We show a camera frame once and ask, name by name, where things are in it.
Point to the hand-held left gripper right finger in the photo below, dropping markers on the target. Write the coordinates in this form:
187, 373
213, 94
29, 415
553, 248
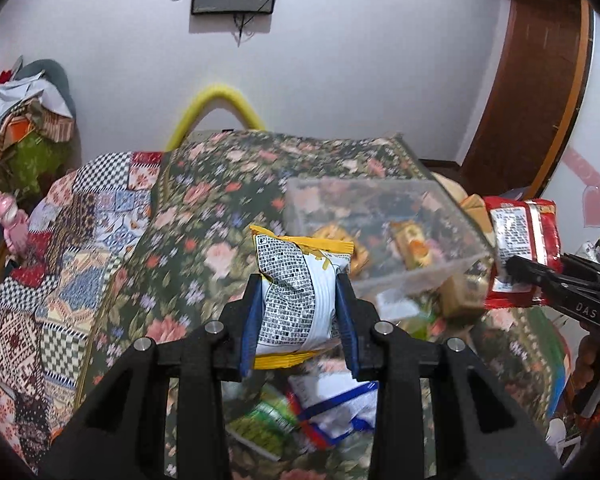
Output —
345, 332

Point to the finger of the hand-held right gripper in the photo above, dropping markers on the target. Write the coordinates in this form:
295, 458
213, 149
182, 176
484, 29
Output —
577, 310
535, 271

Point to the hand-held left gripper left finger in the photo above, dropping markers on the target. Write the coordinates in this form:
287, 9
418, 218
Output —
249, 327

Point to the red snack packet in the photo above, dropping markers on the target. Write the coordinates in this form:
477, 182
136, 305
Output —
522, 240

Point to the white and yellow snack packet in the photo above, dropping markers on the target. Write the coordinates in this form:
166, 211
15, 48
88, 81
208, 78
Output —
292, 300

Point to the clear plastic container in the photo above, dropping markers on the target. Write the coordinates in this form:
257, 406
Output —
380, 220

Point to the person's right hand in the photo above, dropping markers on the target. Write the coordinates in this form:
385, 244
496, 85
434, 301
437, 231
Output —
587, 360

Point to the white and blue snack packet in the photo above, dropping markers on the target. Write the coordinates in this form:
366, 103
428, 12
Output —
332, 402

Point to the brown snack box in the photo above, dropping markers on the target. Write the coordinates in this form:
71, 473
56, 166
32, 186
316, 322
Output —
462, 295

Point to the orange round snack packet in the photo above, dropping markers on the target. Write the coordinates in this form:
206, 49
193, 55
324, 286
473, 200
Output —
342, 245

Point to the tan carton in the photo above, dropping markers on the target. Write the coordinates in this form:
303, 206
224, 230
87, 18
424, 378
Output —
474, 207

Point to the green snack packet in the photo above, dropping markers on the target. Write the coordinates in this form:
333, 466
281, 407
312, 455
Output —
265, 420

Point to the floral blanket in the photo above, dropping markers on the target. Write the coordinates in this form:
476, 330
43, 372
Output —
195, 240

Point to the yellow and orange snack packet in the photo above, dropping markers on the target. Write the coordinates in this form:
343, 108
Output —
412, 247

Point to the brown wooden door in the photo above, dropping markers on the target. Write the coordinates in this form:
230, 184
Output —
535, 75

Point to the patchwork blanket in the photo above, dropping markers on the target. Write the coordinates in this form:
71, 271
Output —
55, 280

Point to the yellow padded tube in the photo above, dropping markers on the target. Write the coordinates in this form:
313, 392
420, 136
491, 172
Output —
215, 97

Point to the pink toy figure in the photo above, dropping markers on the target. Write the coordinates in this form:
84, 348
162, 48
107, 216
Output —
11, 220

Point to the pile of clothes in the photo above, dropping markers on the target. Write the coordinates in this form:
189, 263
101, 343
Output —
22, 120

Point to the pink wall decal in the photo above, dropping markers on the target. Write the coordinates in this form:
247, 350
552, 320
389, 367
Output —
592, 185

